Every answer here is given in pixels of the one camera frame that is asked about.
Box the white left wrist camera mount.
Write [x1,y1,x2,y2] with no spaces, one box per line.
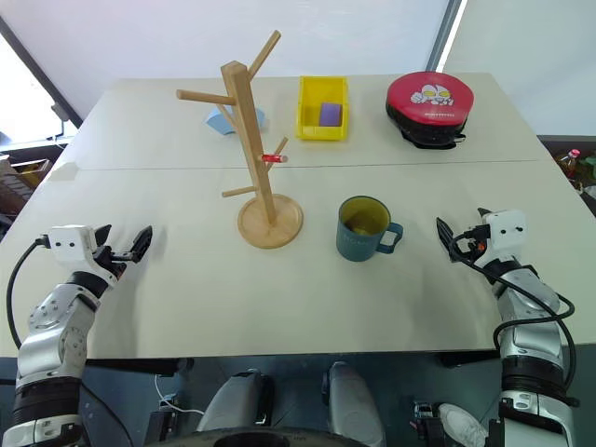
[48,224,98,272]

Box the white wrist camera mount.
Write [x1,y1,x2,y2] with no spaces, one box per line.
[487,210,528,256]
[48,224,98,272]

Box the silver left robot leg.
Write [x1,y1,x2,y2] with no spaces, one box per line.
[195,369,275,435]

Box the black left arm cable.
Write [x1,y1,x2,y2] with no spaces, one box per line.
[6,236,51,350]

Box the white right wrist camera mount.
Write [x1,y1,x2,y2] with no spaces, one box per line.
[487,210,528,256]

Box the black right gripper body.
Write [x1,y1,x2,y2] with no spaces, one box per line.
[453,223,492,268]

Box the yellow plastic bin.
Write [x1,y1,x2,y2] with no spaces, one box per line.
[295,74,352,142]

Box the white thin cable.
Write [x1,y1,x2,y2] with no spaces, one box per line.
[154,371,207,416]

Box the white shoe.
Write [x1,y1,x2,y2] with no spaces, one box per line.
[436,401,491,447]

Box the light blue box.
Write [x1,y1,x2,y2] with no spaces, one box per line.
[204,105,268,138]

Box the black window frame bar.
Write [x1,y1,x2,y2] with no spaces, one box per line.
[0,15,86,130]

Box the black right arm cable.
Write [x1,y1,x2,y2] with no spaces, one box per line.
[453,231,580,407]

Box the silver robot leg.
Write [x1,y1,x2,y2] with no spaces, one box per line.
[320,360,386,447]
[195,369,275,435]

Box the red capped bottle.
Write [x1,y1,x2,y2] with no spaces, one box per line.
[555,148,584,182]

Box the cardboard box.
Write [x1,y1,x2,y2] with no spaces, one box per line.
[0,152,53,211]

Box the silver right robot leg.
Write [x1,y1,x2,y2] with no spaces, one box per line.
[320,360,386,447]

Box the blue mug yellow inside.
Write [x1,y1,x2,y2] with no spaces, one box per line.
[335,196,405,264]

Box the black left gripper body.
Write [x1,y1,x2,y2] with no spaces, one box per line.
[89,245,137,287]

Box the red round cartoon pad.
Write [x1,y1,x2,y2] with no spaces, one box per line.
[385,70,477,151]

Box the purple block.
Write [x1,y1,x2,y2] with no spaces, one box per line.
[318,102,345,128]

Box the small black floor device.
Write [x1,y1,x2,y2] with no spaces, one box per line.
[410,400,444,440]

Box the wooden mug tree stand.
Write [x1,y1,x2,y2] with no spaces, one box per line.
[175,30,305,250]

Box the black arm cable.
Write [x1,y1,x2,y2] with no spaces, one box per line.
[6,236,51,350]
[453,231,580,407]

